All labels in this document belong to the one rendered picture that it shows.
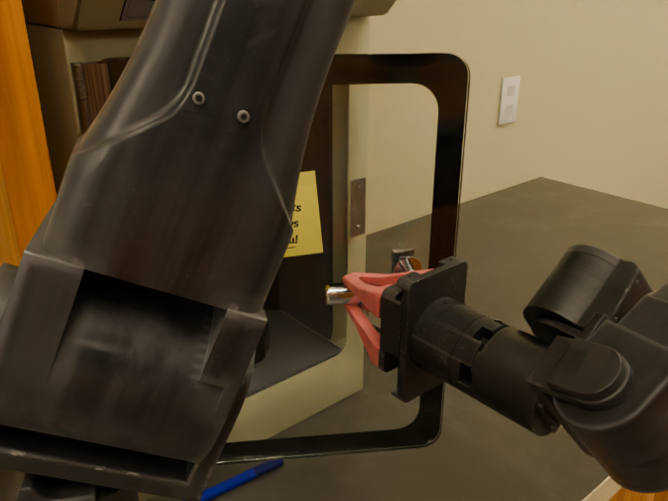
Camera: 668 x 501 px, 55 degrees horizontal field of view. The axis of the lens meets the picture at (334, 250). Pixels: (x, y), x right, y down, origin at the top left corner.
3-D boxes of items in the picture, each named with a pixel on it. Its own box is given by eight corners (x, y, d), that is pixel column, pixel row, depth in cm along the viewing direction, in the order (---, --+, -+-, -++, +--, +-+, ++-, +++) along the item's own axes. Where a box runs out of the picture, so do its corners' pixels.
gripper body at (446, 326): (449, 251, 49) (532, 284, 44) (440, 364, 53) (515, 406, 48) (390, 275, 46) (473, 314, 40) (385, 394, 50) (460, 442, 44)
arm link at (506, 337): (539, 420, 38) (558, 458, 41) (599, 330, 39) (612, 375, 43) (447, 369, 42) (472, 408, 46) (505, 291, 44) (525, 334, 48)
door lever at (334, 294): (318, 285, 58) (318, 259, 57) (419, 279, 59) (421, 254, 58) (325, 314, 53) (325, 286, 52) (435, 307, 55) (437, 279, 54)
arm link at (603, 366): (601, 405, 32) (666, 491, 36) (709, 239, 35) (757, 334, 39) (447, 347, 43) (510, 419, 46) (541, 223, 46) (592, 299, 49)
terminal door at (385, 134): (145, 466, 65) (83, 57, 49) (437, 441, 68) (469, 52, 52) (144, 471, 64) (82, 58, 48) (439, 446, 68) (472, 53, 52)
